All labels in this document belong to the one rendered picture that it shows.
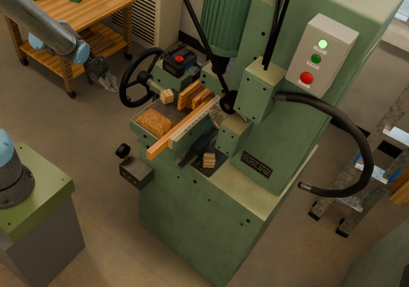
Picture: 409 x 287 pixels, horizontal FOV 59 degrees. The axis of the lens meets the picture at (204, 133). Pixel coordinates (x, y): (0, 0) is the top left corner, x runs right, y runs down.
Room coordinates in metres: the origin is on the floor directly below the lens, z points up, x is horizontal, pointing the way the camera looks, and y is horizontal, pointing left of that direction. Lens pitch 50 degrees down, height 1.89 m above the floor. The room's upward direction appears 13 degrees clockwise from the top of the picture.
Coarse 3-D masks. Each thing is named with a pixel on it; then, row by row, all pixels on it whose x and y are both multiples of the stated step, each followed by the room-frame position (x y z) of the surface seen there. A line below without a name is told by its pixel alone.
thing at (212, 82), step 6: (204, 66) 0.99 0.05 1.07; (210, 66) 0.99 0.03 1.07; (204, 72) 0.96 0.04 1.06; (210, 72) 0.96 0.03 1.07; (228, 72) 0.98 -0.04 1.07; (204, 78) 0.96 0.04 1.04; (210, 78) 0.95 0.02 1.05; (216, 78) 0.94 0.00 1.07; (228, 78) 0.95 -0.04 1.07; (204, 84) 0.96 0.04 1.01; (210, 84) 0.95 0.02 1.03; (216, 84) 0.94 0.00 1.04; (228, 84) 0.92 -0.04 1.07; (210, 90) 0.95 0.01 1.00; (216, 90) 0.94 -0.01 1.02
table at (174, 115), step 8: (232, 64) 1.24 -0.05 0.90; (152, 88) 1.04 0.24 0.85; (160, 88) 1.04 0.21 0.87; (176, 96) 0.98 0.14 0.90; (152, 104) 0.91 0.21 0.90; (160, 104) 0.92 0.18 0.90; (168, 104) 0.93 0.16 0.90; (176, 104) 0.94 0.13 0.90; (160, 112) 0.88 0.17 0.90; (168, 112) 0.89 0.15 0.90; (176, 112) 0.90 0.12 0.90; (184, 112) 0.91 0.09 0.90; (176, 120) 0.86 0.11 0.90; (136, 128) 0.80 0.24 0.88; (144, 128) 0.79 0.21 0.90; (200, 128) 0.85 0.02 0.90; (208, 128) 0.90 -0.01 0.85; (144, 136) 0.78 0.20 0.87; (152, 136) 0.77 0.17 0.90; (192, 136) 0.81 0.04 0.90; (200, 136) 0.86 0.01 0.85; (152, 144) 0.77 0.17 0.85; (184, 144) 0.77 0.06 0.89; (168, 152) 0.74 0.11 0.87; (176, 152) 0.73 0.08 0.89
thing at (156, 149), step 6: (210, 96) 0.98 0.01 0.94; (204, 102) 0.94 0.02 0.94; (198, 108) 0.91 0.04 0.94; (192, 114) 0.87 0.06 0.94; (186, 120) 0.84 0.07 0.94; (180, 126) 0.80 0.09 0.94; (168, 132) 0.77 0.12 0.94; (174, 132) 0.77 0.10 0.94; (162, 138) 0.74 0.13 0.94; (168, 138) 0.74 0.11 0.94; (156, 144) 0.71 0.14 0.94; (162, 144) 0.71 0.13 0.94; (150, 150) 0.68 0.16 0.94; (156, 150) 0.69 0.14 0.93; (162, 150) 0.72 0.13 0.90; (150, 156) 0.67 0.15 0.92
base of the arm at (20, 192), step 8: (24, 168) 0.65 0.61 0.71; (24, 176) 0.61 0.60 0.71; (32, 176) 0.64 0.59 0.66; (16, 184) 0.57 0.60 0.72; (24, 184) 0.59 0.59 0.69; (32, 184) 0.61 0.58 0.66; (0, 192) 0.53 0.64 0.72; (8, 192) 0.54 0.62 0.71; (16, 192) 0.55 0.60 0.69; (24, 192) 0.57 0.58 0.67; (0, 200) 0.52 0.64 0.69; (8, 200) 0.53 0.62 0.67; (16, 200) 0.54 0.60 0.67; (24, 200) 0.56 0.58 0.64; (0, 208) 0.50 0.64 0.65; (8, 208) 0.51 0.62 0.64
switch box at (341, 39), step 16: (320, 16) 0.74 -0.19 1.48; (304, 32) 0.70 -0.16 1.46; (320, 32) 0.69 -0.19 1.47; (336, 32) 0.69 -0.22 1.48; (352, 32) 0.70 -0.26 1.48; (304, 48) 0.69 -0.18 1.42; (336, 48) 0.67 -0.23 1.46; (304, 64) 0.69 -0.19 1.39; (320, 64) 0.67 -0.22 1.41; (336, 64) 0.66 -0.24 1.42; (288, 80) 0.70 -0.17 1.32; (320, 80) 0.67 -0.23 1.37; (320, 96) 0.66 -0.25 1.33
